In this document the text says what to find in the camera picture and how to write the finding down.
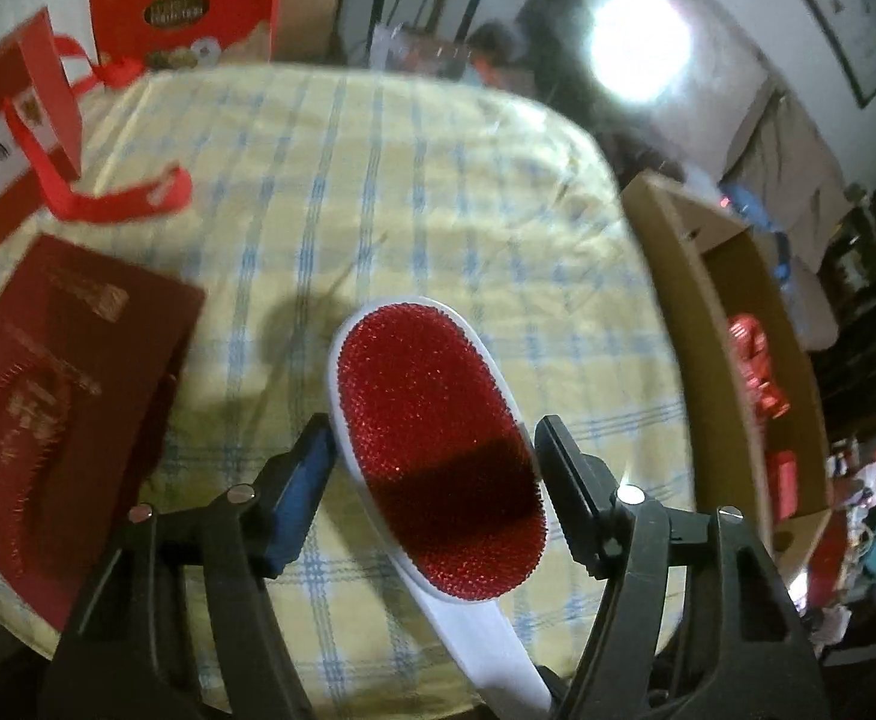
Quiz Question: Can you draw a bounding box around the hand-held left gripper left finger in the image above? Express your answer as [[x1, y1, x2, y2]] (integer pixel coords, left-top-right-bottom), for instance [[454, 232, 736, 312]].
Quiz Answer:
[[52, 412, 338, 720]]

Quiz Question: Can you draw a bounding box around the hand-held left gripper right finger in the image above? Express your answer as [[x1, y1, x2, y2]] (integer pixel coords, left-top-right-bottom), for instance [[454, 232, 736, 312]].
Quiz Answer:
[[534, 414, 833, 720]]

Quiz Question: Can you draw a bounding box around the red white lint brush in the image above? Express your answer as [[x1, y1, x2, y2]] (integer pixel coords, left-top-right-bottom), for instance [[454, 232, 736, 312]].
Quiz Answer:
[[324, 296, 559, 713]]

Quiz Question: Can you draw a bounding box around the red floral gift box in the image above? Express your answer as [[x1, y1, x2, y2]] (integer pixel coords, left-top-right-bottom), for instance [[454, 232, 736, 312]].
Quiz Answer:
[[772, 450, 803, 522]]

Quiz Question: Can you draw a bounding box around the dark red paper bag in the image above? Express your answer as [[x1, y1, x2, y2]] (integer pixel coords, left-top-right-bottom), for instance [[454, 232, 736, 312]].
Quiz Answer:
[[0, 234, 206, 631]]

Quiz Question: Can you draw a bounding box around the cardboard box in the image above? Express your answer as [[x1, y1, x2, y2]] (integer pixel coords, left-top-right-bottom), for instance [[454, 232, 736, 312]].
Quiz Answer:
[[618, 172, 851, 578]]

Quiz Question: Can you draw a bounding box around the small red ribbon box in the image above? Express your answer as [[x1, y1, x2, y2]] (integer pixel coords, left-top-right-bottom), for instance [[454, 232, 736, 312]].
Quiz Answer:
[[0, 7, 191, 267]]

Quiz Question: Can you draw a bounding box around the yellow checked tablecloth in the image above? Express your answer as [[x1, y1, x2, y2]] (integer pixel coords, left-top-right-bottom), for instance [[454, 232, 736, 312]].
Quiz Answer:
[[0, 64, 698, 713]]

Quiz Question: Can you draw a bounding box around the brown sofa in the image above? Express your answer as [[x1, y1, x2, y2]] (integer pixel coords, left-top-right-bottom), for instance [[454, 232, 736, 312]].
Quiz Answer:
[[723, 79, 874, 350]]

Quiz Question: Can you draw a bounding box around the bright lamp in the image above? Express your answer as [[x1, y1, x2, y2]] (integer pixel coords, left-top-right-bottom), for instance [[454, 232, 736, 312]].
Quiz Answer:
[[588, 0, 694, 102]]

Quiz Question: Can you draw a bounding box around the red chocolate gift box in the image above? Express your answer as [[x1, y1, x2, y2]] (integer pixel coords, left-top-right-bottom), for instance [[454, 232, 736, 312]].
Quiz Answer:
[[89, 0, 285, 72]]

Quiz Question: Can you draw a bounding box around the blue strap harness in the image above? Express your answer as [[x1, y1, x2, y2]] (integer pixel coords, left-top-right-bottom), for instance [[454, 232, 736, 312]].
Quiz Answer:
[[730, 184, 795, 286]]

